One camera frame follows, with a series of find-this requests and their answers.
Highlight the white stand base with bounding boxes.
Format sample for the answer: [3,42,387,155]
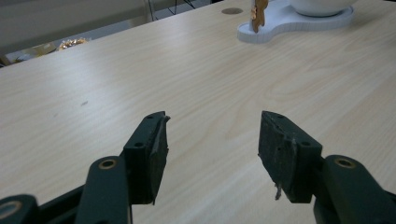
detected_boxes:
[236,0,356,45]

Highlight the white bowl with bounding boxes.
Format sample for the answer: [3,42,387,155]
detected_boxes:
[289,0,359,18]

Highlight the round brown table grommet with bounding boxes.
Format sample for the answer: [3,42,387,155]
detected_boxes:
[220,7,244,16]

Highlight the black cables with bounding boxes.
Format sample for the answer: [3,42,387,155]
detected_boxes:
[147,0,197,21]

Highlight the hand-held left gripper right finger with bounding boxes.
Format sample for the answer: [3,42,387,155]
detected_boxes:
[257,110,323,203]

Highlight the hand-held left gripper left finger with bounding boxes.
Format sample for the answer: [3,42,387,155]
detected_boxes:
[122,110,172,205]

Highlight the gold crinkled foil object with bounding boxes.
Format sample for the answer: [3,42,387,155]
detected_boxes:
[57,37,90,51]

